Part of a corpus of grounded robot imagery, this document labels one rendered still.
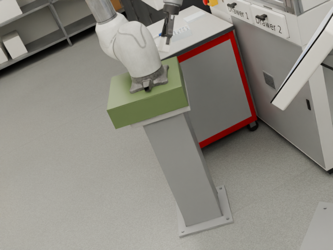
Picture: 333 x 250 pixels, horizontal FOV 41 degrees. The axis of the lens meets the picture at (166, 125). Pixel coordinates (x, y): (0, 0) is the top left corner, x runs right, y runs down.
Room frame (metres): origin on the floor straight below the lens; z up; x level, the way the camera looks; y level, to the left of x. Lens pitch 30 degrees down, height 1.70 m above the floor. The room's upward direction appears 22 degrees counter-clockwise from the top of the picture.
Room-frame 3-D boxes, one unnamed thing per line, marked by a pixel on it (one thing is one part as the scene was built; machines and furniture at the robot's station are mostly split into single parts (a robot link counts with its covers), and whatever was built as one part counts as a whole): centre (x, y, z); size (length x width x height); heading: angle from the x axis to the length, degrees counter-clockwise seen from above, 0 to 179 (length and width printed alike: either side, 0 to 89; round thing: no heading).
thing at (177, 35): (2.52, -0.28, 0.78); 0.12 x 0.08 x 0.04; 87
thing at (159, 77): (1.86, 0.00, 0.89); 0.22 x 0.18 x 0.06; 167
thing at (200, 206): (1.88, -0.01, 0.38); 0.30 x 0.30 x 0.76; 81
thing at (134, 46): (1.89, -0.01, 1.03); 0.18 x 0.16 x 0.22; 20
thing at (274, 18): (1.97, -0.64, 0.87); 0.29 x 0.02 x 0.11; 8
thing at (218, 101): (2.64, -0.24, 0.38); 0.62 x 0.58 x 0.76; 8
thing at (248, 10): (2.28, -0.59, 0.87); 0.29 x 0.02 x 0.11; 8
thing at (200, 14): (2.73, -0.42, 0.77); 0.13 x 0.09 x 0.02; 95
